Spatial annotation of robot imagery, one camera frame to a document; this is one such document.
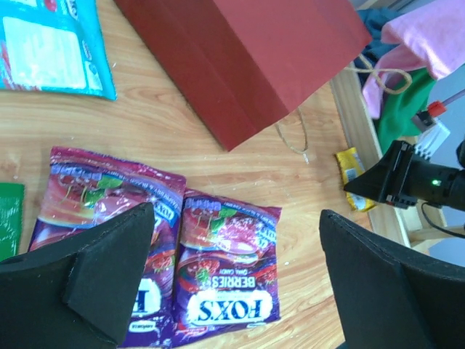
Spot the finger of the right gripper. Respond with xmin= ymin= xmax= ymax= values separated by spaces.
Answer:
xmin=344 ymin=141 xmax=403 ymax=204

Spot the red brown paper bag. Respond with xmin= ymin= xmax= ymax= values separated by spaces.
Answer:
xmin=117 ymin=0 xmax=372 ymax=151

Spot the wooden clothes rack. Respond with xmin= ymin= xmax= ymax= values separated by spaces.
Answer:
xmin=330 ymin=64 xmax=464 ymax=250

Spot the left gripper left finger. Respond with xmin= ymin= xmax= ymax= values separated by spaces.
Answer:
xmin=1 ymin=203 xmax=155 ymax=348

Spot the blue cloth piece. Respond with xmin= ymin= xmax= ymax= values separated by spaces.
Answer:
xmin=357 ymin=7 xmax=401 ymax=66

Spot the purple snack packet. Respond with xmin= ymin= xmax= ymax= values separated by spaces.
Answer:
xmin=28 ymin=147 xmax=187 ymax=348
xmin=172 ymin=189 xmax=281 ymax=348

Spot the teal snack packet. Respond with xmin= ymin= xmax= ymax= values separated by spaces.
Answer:
xmin=1 ymin=0 xmax=117 ymax=100

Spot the yellow snack packet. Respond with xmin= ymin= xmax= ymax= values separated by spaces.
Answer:
xmin=335 ymin=147 xmax=376 ymax=212

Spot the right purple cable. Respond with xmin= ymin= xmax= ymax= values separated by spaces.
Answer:
xmin=426 ymin=87 xmax=465 ymax=116

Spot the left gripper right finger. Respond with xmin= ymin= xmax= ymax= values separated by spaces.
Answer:
xmin=319 ymin=209 xmax=464 ymax=348

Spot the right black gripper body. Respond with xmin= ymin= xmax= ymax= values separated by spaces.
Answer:
xmin=387 ymin=142 xmax=464 ymax=211

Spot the pink shirt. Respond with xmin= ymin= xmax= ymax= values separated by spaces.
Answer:
xmin=362 ymin=0 xmax=464 ymax=119

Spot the green shirt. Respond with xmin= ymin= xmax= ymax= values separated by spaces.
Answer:
xmin=374 ymin=68 xmax=436 ymax=154

